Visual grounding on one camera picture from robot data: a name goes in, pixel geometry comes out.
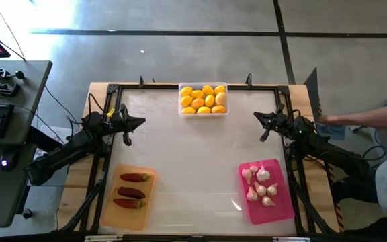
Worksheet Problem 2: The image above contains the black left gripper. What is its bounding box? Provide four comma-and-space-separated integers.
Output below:
107, 103, 146, 146

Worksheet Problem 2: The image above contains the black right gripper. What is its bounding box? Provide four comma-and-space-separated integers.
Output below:
253, 103, 295, 141

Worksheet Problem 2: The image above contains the red and green pepper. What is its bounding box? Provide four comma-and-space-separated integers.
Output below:
112, 198, 146, 210
120, 172, 153, 183

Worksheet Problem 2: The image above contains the dark red chili pepper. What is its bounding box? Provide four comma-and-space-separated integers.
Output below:
114, 186, 146, 200

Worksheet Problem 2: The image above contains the person's forearm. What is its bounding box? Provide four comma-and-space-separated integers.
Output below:
333, 104, 387, 132

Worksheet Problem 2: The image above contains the person's hand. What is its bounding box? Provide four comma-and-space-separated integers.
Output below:
317, 114, 337, 126

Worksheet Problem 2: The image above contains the blue cloth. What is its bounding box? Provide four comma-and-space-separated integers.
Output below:
315, 122, 347, 141

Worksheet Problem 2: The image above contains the clear plastic bin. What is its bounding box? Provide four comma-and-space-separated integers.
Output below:
178, 81, 230, 118

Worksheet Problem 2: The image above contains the pink plastic bin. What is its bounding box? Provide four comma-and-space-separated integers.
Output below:
238, 159, 295, 225

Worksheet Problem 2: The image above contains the orange plastic bin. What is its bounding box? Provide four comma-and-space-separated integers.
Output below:
99, 163, 157, 232

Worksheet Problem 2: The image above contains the yellow black hazard tape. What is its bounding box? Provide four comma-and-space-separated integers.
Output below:
322, 161, 346, 233

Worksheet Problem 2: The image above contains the white label strip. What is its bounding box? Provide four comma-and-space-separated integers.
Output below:
85, 235, 124, 242
273, 237, 311, 242

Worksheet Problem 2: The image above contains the black computer mouse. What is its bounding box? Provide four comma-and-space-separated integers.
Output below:
0, 151, 20, 172

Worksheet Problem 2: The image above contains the dark grey desk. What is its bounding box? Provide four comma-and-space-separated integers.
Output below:
0, 60, 53, 229

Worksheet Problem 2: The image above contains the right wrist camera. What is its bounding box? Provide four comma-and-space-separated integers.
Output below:
275, 116, 290, 130

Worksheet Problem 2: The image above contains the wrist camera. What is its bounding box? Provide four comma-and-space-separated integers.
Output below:
111, 112, 124, 127
275, 116, 290, 130

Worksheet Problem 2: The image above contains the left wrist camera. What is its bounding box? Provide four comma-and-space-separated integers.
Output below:
111, 112, 124, 127

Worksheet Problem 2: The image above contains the black metal table frame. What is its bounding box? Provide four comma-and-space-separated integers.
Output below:
79, 82, 315, 236

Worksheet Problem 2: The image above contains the thin monitor cable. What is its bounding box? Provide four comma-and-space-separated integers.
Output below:
0, 0, 26, 61

